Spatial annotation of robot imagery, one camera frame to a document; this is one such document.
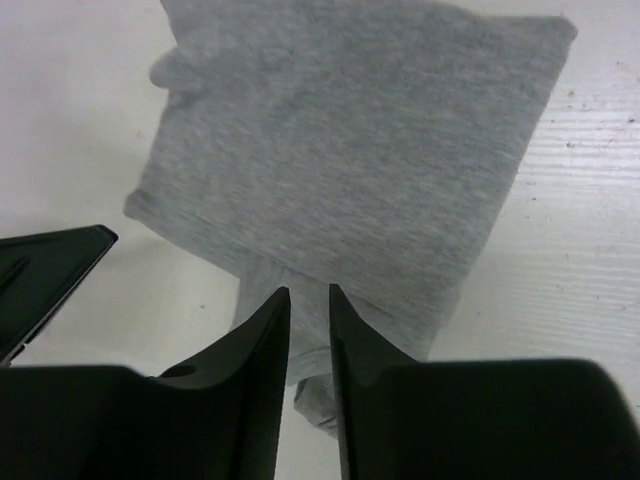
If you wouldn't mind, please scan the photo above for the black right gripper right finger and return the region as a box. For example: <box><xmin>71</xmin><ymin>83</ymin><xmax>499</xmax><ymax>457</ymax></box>
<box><xmin>329</xmin><ymin>285</ymin><xmax>639</xmax><ymax>479</ymax></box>

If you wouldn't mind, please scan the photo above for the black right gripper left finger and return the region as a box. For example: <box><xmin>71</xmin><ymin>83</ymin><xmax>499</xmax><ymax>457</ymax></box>
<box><xmin>1</xmin><ymin>288</ymin><xmax>290</xmax><ymax>479</ymax></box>

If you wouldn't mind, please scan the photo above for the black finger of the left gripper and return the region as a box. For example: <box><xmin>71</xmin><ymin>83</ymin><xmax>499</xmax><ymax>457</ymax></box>
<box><xmin>1</xmin><ymin>225</ymin><xmax>118</xmax><ymax>366</ymax></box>

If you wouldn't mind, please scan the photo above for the grey tank top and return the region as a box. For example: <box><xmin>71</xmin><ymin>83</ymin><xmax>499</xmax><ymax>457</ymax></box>
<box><xmin>124</xmin><ymin>1</ymin><xmax>577</xmax><ymax>435</ymax></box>

